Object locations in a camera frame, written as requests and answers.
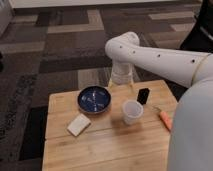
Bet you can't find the black eraser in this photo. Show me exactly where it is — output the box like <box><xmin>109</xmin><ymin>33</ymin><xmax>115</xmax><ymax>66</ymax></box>
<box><xmin>137</xmin><ymin>88</ymin><xmax>150</xmax><ymax>105</ymax></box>

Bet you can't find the white ceramic cup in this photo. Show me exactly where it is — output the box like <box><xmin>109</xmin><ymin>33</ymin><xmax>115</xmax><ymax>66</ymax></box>
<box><xmin>122</xmin><ymin>100</ymin><xmax>144</xmax><ymax>125</ymax></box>

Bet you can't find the black chair in background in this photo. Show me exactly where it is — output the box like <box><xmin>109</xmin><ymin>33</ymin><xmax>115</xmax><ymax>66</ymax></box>
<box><xmin>180</xmin><ymin>0</ymin><xmax>213</xmax><ymax>53</ymax></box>

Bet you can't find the dark blue bowl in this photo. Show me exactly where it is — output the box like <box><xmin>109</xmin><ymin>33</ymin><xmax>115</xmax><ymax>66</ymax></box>
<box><xmin>77</xmin><ymin>86</ymin><xmax>111</xmax><ymax>115</ymax></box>

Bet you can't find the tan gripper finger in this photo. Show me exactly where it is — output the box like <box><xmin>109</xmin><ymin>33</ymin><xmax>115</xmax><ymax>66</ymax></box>
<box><xmin>107</xmin><ymin>80</ymin><xmax>113</xmax><ymax>89</ymax></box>
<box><xmin>128</xmin><ymin>82</ymin><xmax>134</xmax><ymax>90</ymax></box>

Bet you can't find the white sponge block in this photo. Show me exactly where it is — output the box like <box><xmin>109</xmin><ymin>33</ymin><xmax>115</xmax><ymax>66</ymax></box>
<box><xmin>67</xmin><ymin>114</ymin><xmax>91</xmax><ymax>136</ymax></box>

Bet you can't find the orange carrot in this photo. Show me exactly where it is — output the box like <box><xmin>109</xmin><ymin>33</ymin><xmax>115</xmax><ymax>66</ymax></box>
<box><xmin>154</xmin><ymin>107</ymin><xmax>172</xmax><ymax>131</ymax></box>

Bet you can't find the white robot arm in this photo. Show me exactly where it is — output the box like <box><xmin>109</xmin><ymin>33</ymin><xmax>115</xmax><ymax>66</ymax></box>
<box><xmin>105</xmin><ymin>32</ymin><xmax>213</xmax><ymax>171</ymax></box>

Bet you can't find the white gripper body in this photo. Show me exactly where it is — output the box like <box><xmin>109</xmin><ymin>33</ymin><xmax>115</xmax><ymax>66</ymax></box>
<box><xmin>111</xmin><ymin>63</ymin><xmax>133</xmax><ymax>85</ymax></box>

